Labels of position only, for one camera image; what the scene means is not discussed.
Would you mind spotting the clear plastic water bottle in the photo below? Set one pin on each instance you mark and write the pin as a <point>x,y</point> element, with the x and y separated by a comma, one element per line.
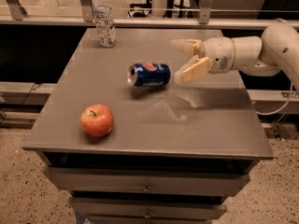
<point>102,12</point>

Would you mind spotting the grey drawer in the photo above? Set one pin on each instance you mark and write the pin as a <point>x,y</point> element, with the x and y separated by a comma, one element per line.
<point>151,182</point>
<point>146,209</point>

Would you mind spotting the red apple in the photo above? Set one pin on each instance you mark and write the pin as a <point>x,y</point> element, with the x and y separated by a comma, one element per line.
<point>97,120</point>

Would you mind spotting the lower grey drawer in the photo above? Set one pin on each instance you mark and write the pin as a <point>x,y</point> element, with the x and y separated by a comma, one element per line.
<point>146,209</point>

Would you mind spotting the grey drawer cabinet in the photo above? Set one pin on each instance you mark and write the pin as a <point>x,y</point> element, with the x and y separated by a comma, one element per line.
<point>205,126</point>

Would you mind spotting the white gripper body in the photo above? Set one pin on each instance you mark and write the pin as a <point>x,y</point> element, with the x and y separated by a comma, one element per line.
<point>219,54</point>

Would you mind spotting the blue pepsi can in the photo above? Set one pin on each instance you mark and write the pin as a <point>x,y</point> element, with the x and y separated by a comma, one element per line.
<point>148,74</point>

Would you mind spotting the upper grey drawer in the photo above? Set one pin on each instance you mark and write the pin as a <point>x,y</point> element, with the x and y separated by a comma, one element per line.
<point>151,182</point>

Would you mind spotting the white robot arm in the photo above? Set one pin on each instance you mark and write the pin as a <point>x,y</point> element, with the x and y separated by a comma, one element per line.
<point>276,50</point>

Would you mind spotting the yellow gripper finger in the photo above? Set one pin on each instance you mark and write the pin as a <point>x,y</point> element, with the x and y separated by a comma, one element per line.
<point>188,47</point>
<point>196,67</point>

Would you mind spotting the metal railing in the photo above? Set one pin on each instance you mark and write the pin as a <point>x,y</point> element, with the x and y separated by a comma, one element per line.
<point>212,14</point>

